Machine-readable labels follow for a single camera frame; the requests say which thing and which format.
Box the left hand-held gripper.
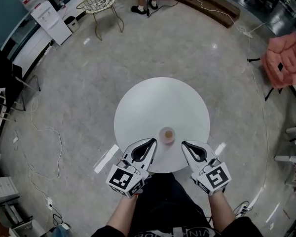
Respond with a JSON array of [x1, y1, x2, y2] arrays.
[[106, 137, 159, 198]]

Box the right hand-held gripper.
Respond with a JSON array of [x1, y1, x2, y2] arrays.
[[180, 140, 232, 197]]

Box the person's left forearm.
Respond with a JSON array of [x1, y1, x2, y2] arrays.
[[105, 195, 138, 235]]

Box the person's right forearm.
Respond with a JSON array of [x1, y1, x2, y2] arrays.
[[208, 191, 238, 235]]

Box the round white table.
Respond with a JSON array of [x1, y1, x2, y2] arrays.
[[113, 77, 211, 174]]

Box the black trousers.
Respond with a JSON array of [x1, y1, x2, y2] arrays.
[[134, 173, 212, 232]]

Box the black printed t-shirt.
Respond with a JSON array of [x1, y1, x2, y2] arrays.
[[90, 215, 260, 237]]

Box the white metal rack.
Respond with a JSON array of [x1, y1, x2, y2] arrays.
[[273, 125, 296, 163]]

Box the pink padded chair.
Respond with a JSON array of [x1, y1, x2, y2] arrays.
[[260, 32, 296, 101]]

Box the white open box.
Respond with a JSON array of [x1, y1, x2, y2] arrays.
[[10, 218, 47, 237]]

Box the white drawer cabinet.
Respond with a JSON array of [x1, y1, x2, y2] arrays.
[[0, 176, 19, 210]]

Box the white trash bin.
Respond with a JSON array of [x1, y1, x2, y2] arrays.
[[63, 15, 79, 33]]

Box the brown wooden step platform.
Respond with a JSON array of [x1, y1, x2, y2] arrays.
[[157, 0, 241, 29]]

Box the black office chair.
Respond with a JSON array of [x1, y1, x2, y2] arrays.
[[0, 48, 41, 112]]

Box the white water dispenser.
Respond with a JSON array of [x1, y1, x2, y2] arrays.
[[30, 0, 73, 46]]

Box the long white floor cable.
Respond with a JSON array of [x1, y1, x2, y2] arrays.
[[13, 97, 64, 200]]

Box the black power adapter cable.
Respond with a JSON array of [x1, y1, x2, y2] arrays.
[[49, 206, 65, 230]]

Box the white power strip long cable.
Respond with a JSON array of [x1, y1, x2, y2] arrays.
[[233, 21, 254, 39]]

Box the gold wire chair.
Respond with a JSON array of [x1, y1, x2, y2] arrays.
[[75, 0, 125, 41]]

